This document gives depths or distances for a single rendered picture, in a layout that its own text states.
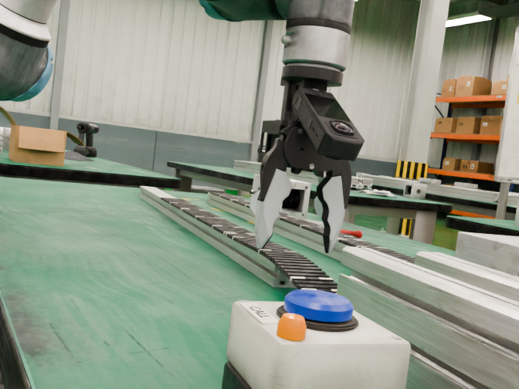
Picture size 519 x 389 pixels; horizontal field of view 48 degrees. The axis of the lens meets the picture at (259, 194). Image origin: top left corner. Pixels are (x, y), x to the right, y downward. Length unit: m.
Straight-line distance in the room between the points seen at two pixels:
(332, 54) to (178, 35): 11.65
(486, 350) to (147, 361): 0.22
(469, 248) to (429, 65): 8.19
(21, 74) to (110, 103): 10.79
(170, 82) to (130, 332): 11.70
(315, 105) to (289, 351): 0.38
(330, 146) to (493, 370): 0.30
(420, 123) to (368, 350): 8.39
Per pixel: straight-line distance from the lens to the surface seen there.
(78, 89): 11.64
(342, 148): 0.59
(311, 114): 0.62
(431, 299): 0.39
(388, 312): 0.43
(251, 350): 0.34
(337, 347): 0.31
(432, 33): 8.88
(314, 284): 0.63
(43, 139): 2.59
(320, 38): 0.67
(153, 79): 12.06
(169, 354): 0.44
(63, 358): 0.43
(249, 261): 0.77
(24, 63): 1.02
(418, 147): 8.68
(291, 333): 0.30
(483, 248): 0.64
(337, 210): 0.69
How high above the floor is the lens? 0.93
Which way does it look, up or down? 4 degrees down
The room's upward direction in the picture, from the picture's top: 7 degrees clockwise
